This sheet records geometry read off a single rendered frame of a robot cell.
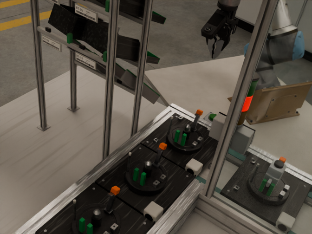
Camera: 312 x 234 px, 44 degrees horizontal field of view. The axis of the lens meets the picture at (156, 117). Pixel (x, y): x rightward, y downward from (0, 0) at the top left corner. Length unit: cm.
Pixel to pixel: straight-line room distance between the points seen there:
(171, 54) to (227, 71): 184
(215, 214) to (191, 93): 75
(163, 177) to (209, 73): 94
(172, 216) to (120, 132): 52
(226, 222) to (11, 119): 94
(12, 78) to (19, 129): 186
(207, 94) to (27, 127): 86
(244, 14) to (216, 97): 284
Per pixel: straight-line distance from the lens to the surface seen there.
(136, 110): 144
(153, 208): 119
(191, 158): 139
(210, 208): 132
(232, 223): 132
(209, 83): 200
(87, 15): 116
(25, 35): 408
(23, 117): 169
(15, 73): 353
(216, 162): 119
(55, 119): 166
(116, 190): 112
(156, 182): 124
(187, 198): 128
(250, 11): 463
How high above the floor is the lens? 193
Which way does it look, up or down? 39 degrees down
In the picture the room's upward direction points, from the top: 9 degrees clockwise
